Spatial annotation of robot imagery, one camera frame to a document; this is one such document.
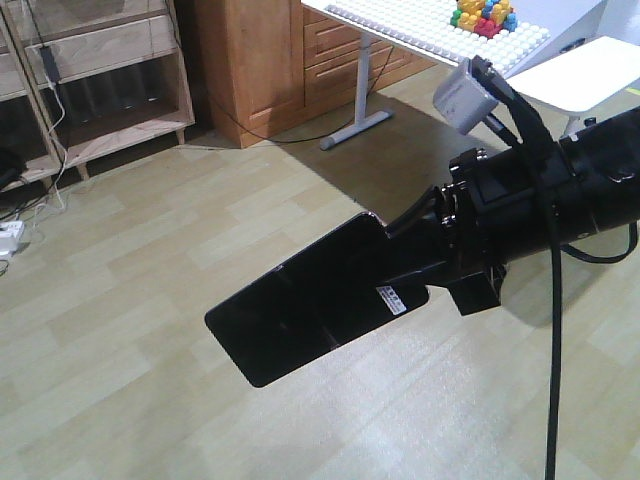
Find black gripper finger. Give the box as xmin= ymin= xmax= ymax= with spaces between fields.
xmin=385 ymin=186 xmax=455 ymax=250
xmin=387 ymin=257 xmax=455 ymax=287

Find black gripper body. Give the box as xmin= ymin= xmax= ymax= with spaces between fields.
xmin=438 ymin=147 xmax=576 ymax=317

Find black smartphone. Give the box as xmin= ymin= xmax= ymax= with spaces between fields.
xmin=204 ymin=212 xmax=429 ymax=388

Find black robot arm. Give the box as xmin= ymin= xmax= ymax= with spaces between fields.
xmin=378 ymin=109 xmax=639 ymax=315

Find white desk with metal leg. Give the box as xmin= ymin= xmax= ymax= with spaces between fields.
xmin=302 ymin=0 xmax=640 ymax=152

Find white stool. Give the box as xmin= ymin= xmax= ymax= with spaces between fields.
xmin=508 ymin=36 xmax=639 ymax=136

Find colourful toy blocks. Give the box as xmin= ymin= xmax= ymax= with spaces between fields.
xmin=450 ymin=0 xmax=519 ymax=39

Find white building baseplate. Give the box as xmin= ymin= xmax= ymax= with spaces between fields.
xmin=322 ymin=1 xmax=550 ymax=77

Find orange wooden cabinet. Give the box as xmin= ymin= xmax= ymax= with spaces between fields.
xmin=195 ymin=0 xmax=436 ymax=149

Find light wooden shelf unit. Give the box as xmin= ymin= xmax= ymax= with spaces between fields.
xmin=1 ymin=1 xmax=195 ymax=190

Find white power strip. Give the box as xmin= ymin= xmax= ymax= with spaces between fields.
xmin=0 ymin=220 xmax=25 ymax=260

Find black camera cable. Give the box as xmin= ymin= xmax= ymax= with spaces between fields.
xmin=474 ymin=55 xmax=640 ymax=480

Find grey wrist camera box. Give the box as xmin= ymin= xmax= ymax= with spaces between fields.
xmin=433 ymin=58 xmax=498 ymax=135

